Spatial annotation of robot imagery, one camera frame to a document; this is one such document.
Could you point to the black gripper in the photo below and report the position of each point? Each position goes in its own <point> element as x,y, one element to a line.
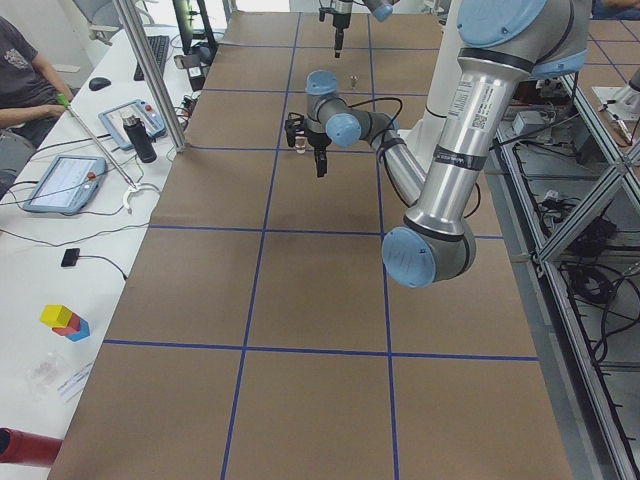
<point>339,21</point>
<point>317,141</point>

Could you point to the white PPR valve with handle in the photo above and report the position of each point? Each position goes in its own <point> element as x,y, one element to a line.
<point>300,144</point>

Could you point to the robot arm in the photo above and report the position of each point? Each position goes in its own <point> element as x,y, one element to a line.
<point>488,49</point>
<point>381,10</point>

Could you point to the black water bottle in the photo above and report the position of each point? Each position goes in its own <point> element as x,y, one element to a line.
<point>139,139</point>

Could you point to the black keyboard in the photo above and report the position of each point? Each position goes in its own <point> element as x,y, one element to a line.
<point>159,46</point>

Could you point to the blue teach pendant far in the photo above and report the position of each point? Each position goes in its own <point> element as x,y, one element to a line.
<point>116,118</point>

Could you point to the blue teach pendant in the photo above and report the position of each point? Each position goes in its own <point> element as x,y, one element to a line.
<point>116,118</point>
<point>68,184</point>

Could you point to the black computer mouse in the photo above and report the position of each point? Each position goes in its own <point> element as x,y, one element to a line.
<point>98,83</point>

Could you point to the blue teach pendant near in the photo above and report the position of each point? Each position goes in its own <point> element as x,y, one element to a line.
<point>68,184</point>

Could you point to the reacher grabber stick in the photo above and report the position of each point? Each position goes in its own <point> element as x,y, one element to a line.
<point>134,187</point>

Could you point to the blue block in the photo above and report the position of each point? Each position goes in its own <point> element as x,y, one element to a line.
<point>82,333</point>

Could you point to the seated person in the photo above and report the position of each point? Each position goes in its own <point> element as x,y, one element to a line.
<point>30,87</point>

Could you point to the red block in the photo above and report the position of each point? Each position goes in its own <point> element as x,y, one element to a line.
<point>71,327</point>

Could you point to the yellow block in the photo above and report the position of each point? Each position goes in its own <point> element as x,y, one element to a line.
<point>56,316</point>

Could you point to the clear plastic bag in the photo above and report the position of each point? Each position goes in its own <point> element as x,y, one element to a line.
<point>46,374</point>

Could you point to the red cylinder object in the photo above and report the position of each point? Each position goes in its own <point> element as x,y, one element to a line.
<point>28,449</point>

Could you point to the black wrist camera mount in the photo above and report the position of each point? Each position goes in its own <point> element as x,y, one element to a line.
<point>294,125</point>

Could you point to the aluminium frame post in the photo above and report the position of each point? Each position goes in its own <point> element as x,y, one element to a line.
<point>133,26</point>

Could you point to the aluminium frame rack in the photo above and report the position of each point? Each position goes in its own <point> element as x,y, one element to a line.
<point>565,177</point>

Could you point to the small black device with cable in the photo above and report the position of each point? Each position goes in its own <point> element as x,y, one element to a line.
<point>70,257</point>

